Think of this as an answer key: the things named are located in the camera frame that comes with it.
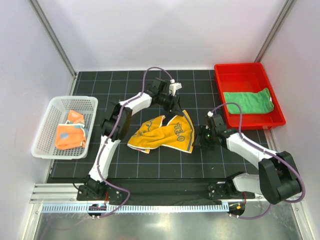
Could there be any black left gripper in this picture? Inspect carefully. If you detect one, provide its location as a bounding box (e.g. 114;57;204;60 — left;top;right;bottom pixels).
157;92;184;117

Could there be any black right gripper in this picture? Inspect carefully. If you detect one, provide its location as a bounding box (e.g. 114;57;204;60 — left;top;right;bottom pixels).
192;124;216;151

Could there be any yellow patterned towel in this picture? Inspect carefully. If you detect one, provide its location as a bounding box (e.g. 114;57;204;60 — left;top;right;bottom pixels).
127;110;195;154

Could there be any green microfiber towel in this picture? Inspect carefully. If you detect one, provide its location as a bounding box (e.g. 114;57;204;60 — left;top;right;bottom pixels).
223;88;275;115

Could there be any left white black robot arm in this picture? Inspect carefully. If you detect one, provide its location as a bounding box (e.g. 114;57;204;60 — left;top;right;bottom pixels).
77;78;183;200

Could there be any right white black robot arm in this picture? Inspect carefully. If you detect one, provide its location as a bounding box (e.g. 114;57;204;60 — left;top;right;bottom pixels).
194;111;304;205

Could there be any red plastic bin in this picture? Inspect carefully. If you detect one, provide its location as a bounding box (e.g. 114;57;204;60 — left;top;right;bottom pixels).
214;62;286;130

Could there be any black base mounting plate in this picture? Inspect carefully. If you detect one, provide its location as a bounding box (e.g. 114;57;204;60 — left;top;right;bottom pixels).
76;178;255;206

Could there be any orange towel in basket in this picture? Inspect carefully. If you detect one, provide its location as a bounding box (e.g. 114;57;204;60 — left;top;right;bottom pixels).
55;110;87;150

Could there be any white perforated plastic basket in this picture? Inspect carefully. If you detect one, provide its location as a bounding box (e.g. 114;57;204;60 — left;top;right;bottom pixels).
31;95;99;160

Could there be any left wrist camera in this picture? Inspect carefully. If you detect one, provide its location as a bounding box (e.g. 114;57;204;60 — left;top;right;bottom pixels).
168;79;182;96

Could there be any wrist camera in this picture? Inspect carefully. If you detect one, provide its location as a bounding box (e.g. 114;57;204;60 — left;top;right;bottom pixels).
168;79;182;96
206;111;215;121

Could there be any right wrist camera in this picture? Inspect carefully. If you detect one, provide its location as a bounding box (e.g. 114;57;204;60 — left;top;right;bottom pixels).
206;111;215;121

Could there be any aluminium frame rail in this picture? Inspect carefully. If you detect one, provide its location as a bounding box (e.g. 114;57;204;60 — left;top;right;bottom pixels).
29;180;305;214

